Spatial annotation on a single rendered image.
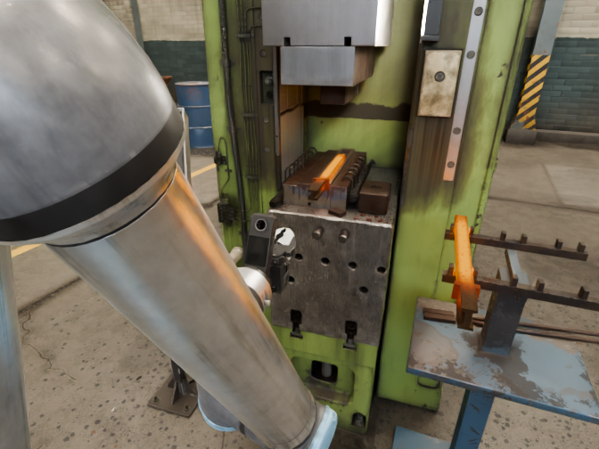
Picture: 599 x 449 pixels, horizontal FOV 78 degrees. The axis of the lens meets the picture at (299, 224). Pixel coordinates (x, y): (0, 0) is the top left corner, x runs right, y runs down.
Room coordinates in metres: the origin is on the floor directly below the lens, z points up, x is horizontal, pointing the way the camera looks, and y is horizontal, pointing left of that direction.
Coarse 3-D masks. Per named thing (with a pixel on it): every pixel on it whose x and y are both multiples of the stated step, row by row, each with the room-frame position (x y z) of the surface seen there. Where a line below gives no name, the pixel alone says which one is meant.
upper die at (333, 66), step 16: (288, 48) 1.09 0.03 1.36; (304, 48) 1.07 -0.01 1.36; (320, 48) 1.06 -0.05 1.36; (336, 48) 1.05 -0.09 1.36; (352, 48) 1.03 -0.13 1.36; (368, 48) 1.27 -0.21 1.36; (288, 64) 1.08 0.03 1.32; (304, 64) 1.07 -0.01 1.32; (320, 64) 1.06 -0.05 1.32; (336, 64) 1.05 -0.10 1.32; (352, 64) 1.03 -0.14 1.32; (368, 64) 1.30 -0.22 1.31; (288, 80) 1.09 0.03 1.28; (304, 80) 1.07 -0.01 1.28; (320, 80) 1.06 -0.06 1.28; (336, 80) 1.05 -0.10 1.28; (352, 80) 1.03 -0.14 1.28
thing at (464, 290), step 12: (456, 216) 0.92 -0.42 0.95; (456, 228) 0.85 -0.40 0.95; (456, 240) 0.78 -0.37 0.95; (468, 240) 0.78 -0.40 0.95; (456, 252) 0.73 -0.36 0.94; (468, 252) 0.72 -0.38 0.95; (456, 264) 0.69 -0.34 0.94; (468, 264) 0.67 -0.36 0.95; (456, 276) 0.65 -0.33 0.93; (468, 276) 0.63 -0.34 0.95; (456, 288) 0.59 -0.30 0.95; (468, 288) 0.57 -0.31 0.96; (456, 300) 0.59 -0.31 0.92; (468, 300) 0.54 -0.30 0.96; (456, 312) 0.56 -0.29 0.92; (468, 312) 0.51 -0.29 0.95; (468, 324) 0.51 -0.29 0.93
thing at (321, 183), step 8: (336, 160) 1.26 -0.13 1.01; (328, 168) 1.16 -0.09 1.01; (336, 168) 1.19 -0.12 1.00; (320, 176) 1.08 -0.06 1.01; (328, 176) 1.08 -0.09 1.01; (312, 184) 1.00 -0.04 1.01; (320, 184) 1.00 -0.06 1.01; (328, 184) 1.04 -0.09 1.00; (312, 192) 0.95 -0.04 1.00; (320, 192) 1.00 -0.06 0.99
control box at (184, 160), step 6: (180, 108) 1.15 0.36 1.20; (186, 114) 1.19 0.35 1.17; (186, 120) 1.18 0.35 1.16; (186, 126) 1.17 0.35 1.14; (186, 132) 1.15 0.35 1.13; (186, 138) 1.13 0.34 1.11; (186, 144) 1.12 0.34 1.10; (186, 150) 1.11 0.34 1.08; (180, 156) 1.08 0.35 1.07; (186, 156) 1.09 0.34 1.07; (180, 162) 1.07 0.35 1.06; (186, 162) 1.08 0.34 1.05; (186, 168) 1.07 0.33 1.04; (186, 174) 1.06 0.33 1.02
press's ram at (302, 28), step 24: (264, 0) 1.10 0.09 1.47; (288, 0) 1.08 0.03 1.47; (312, 0) 1.07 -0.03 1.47; (336, 0) 1.05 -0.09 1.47; (360, 0) 1.03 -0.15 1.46; (384, 0) 1.13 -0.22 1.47; (264, 24) 1.10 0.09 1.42; (288, 24) 1.08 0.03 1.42; (312, 24) 1.07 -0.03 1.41; (336, 24) 1.05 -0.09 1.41; (360, 24) 1.03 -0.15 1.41; (384, 24) 1.19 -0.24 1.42
